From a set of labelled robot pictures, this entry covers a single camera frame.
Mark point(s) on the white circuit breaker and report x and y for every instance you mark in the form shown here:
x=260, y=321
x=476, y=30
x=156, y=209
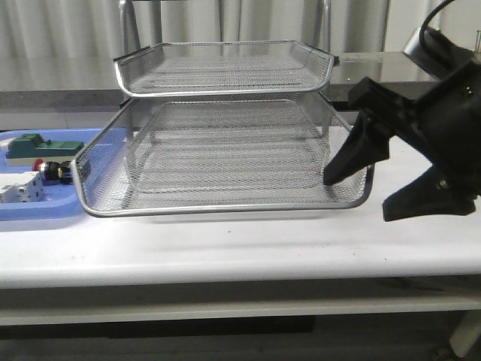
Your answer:
x=21, y=187

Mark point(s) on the blue plastic tray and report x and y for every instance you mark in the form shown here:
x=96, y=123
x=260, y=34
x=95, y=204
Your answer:
x=61, y=200

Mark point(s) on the white table leg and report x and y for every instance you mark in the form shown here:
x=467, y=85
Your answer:
x=466, y=334

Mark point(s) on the small wire rack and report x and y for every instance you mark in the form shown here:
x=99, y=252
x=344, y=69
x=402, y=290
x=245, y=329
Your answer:
x=477, y=48

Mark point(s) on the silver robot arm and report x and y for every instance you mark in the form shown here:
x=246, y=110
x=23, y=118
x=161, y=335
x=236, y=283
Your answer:
x=435, y=54

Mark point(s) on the green electrical module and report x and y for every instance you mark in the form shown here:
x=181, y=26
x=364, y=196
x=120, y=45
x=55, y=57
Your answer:
x=27, y=148

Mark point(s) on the silver metal rack frame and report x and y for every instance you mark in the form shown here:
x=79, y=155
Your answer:
x=129, y=22

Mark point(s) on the grey stone counter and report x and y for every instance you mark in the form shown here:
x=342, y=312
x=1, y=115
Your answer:
x=87, y=81

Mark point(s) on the red push button switch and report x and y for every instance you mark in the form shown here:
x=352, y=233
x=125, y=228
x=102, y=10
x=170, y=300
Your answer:
x=52, y=172

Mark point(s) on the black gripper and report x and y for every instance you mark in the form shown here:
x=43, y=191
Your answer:
x=443, y=125

